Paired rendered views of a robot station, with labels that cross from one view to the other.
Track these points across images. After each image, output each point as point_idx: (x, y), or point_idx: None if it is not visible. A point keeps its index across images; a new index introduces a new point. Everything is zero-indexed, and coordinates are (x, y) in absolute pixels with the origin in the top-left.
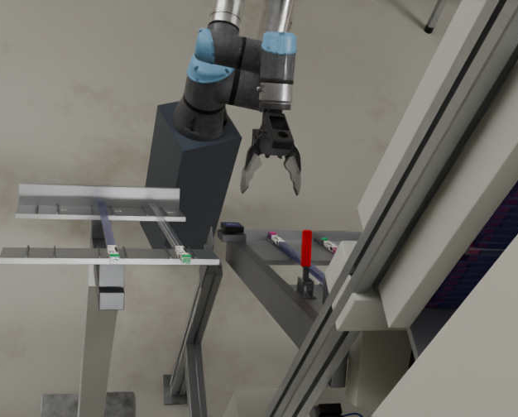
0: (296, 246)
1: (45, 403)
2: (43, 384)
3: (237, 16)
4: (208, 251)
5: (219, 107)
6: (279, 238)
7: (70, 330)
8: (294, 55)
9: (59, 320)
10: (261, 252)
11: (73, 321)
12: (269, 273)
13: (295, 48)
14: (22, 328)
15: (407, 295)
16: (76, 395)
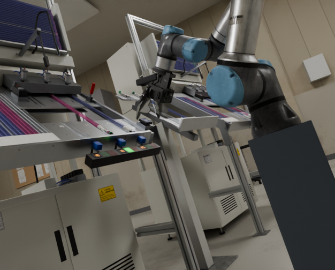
0: (120, 132)
1: (231, 256)
2: (243, 256)
3: (215, 26)
4: (122, 98)
5: (248, 107)
6: (128, 128)
7: (269, 262)
8: (161, 37)
9: (278, 259)
10: (126, 124)
11: (275, 262)
12: (106, 106)
13: (162, 33)
14: (280, 249)
15: None
16: (228, 263)
